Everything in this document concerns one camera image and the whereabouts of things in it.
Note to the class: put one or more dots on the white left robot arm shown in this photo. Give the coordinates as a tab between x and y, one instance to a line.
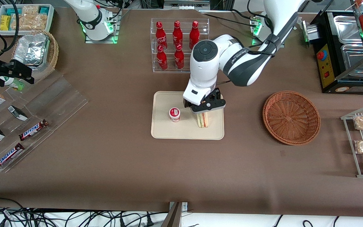
206	63

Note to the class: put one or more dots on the white plastic bin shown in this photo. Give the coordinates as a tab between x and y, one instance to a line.
50	19

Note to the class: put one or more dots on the clear acrylic stepped display stand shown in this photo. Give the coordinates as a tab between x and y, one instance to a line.
55	97

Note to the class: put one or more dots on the steel food pan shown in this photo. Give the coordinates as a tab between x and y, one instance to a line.
354	60
345	30

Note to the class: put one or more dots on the aluminium frame post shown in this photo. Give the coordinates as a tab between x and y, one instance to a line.
175	216

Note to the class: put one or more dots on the triangle sandwich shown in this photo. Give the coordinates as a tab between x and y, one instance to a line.
203	120

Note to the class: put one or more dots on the aluminium foil container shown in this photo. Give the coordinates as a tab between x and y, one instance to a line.
31	49

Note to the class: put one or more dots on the light wicker basket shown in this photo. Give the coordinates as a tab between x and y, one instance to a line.
53	53

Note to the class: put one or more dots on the clear acrylic bottle rack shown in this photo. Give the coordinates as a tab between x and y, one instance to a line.
202	31

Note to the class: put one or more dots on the brown table cover sheet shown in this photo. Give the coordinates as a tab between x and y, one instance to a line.
137	170

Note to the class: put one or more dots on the teal snack packet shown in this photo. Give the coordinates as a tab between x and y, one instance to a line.
13	11
44	10

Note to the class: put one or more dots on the brown wicker basket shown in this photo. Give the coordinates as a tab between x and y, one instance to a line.
290	118

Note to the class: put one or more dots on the black hot food display case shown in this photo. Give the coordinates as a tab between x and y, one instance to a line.
329	72

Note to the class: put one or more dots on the Snickers chocolate bar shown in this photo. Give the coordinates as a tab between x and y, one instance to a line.
8	156
33	130

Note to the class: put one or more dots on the yellow snack packet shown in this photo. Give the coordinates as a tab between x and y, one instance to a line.
5	22

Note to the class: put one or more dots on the red cola bottle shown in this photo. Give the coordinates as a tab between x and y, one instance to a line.
162	60
160	36
177	35
194	35
179	59

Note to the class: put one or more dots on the clear bag of crackers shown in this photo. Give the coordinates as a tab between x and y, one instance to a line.
30	20

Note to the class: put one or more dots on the white cup with red lid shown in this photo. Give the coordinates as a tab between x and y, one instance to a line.
175	114

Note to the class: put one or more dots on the cream plastic tray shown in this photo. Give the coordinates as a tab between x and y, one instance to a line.
184	130

